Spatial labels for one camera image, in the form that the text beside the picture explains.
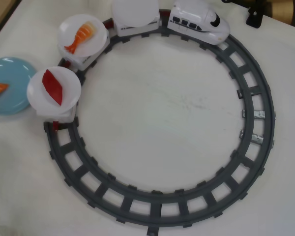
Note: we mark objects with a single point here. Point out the red tuna sushi toy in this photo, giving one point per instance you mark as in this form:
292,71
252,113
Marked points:
52,86

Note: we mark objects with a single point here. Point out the orange shrimp sushi toy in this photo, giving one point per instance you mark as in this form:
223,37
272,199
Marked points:
84,32

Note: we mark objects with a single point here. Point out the white Shinkansen toy locomotive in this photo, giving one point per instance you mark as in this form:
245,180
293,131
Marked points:
199,17

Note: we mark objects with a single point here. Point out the blue round dish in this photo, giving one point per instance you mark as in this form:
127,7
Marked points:
12,71

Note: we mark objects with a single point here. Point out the white toy train car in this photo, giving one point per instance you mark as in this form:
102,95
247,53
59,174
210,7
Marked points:
83,62
137,30
64,117

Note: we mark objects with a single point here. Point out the gray circular toy train track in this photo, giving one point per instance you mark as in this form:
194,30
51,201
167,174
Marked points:
155,209

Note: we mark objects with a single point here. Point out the red train car coupler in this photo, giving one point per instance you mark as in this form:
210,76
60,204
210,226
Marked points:
67,64
56,126
109,24

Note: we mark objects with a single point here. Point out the white round plastic plate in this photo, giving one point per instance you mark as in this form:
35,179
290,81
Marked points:
71,27
39,96
135,11

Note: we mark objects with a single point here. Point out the silver foil tape strip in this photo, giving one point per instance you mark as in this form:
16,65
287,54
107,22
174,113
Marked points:
259,114
257,138

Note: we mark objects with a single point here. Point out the black table clamp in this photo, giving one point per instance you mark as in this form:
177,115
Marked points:
254,17

